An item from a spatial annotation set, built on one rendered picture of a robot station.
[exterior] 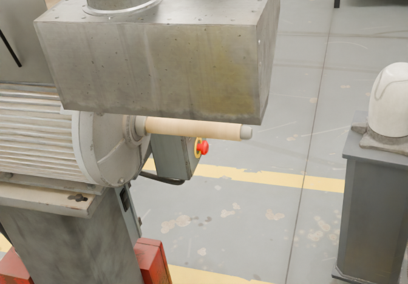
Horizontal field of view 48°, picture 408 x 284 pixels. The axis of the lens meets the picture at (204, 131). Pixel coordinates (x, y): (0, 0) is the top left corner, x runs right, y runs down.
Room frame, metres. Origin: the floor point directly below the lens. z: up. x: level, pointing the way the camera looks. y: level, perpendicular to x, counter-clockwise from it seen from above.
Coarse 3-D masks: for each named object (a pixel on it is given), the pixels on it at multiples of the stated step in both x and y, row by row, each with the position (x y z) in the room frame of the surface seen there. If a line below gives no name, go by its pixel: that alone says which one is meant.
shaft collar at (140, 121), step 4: (140, 116) 0.72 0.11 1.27; (136, 120) 0.71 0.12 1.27; (140, 120) 0.71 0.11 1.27; (144, 120) 0.71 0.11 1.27; (136, 124) 0.70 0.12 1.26; (140, 124) 0.70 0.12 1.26; (144, 124) 0.70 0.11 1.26; (136, 128) 0.70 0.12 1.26; (140, 128) 0.70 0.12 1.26; (144, 128) 0.70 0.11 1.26; (136, 132) 0.70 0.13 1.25; (140, 132) 0.70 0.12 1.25; (144, 132) 0.70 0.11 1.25
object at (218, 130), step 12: (156, 120) 0.70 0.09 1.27; (168, 120) 0.70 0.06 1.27; (180, 120) 0.69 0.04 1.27; (192, 120) 0.69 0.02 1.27; (156, 132) 0.70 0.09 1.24; (168, 132) 0.69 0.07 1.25; (180, 132) 0.68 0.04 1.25; (192, 132) 0.67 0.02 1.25; (204, 132) 0.66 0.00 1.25; (216, 132) 0.65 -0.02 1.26; (228, 132) 0.65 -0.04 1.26
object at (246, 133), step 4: (240, 128) 0.65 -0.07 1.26; (244, 128) 0.65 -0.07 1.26; (248, 128) 0.65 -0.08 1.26; (240, 132) 0.64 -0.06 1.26; (244, 132) 0.64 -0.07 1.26; (248, 132) 0.64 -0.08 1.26; (252, 132) 0.65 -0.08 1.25; (240, 136) 0.64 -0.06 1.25; (244, 136) 0.64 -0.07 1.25; (248, 136) 0.64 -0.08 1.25; (252, 136) 0.65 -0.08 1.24
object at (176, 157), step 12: (156, 144) 0.93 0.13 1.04; (168, 144) 0.92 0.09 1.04; (180, 144) 0.91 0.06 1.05; (192, 144) 0.95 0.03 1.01; (156, 156) 0.93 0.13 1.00; (168, 156) 0.92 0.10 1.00; (180, 156) 0.91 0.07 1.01; (192, 156) 0.93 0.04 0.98; (156, 168) 0.94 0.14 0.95; (168, 168) 0.92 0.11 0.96; (180, 168) 0.91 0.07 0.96; (192, 168) 0.92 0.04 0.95; (156, 180) 0.95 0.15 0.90; (168, 180) 0.95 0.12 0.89; (180, 180) 0.96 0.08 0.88
